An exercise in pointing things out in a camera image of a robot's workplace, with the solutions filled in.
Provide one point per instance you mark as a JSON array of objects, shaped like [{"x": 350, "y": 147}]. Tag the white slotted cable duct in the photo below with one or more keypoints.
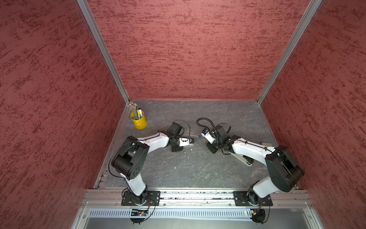
[{"x": 201, "y": 214}]

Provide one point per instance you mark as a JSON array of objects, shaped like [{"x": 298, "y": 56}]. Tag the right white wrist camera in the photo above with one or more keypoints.
[{"x": 207, "y": 135}]

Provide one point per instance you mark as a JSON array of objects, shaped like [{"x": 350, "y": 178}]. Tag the left base wiring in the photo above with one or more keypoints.
[{"x": 139, "y": 212}]

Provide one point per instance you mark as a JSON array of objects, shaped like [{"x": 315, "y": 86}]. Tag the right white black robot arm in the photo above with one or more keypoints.
[{"x": 283, "y": 168}]

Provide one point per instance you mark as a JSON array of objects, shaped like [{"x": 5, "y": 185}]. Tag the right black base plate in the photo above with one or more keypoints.
[{"x": 240, "y": 198}]

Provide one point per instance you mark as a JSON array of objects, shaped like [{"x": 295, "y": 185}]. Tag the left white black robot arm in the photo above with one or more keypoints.
[{"x": 129, "y": 158}]

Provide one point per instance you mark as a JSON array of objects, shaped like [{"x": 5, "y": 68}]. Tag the aluminium front rail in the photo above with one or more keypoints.
[{"x": 201, "y": 198}]

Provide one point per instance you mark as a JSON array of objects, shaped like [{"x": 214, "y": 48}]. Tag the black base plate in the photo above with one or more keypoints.
[
  {"x": 240, "y": 198},
  {"x": 151, "y": 198}
]

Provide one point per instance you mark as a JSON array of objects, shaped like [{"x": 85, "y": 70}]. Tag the yellow pen cup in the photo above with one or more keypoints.
[{"x": 140, "y": 123}]

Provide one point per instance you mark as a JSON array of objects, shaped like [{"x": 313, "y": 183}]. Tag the right base wiring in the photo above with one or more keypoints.
[{"x": 258, "y": 215}]

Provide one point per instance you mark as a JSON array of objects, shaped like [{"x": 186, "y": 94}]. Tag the grey sponge block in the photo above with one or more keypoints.
[{"x": 266, "y": 144}]

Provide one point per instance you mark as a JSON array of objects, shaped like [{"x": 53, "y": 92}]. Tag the pens in cup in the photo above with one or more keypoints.
[{"x": 136, "y": 111}]

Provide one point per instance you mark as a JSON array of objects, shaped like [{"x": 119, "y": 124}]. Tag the white black stapler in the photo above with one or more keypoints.
[{"x": 245, "y": 160}]

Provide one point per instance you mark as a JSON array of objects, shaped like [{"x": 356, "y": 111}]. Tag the base wiring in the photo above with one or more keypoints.
[
  {"x": 139, "y": 212},
  {"x": 258, "y": 215}
]

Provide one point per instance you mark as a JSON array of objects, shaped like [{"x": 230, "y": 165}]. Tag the aluminium corner post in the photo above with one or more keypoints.
[
  {"x": 83, "y": 4},
  {"x": 297, "y": 34}
]

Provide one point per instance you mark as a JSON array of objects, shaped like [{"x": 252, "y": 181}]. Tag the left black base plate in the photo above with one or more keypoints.
[{"x": 151, "y": 198}]

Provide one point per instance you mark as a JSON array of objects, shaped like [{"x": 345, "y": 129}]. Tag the left aluminium corner post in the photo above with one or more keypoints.
[{"x": 83, "y": 4}]

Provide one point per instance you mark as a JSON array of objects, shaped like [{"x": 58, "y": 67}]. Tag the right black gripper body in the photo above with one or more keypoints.
[{"x": 220, "y": 142}]

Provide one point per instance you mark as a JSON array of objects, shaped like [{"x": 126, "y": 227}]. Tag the right aluminium corner post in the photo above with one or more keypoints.
[{"x": 297, "y": 34}]

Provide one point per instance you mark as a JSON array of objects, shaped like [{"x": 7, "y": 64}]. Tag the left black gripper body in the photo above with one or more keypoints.
[{"x": 176, "y": 142}]

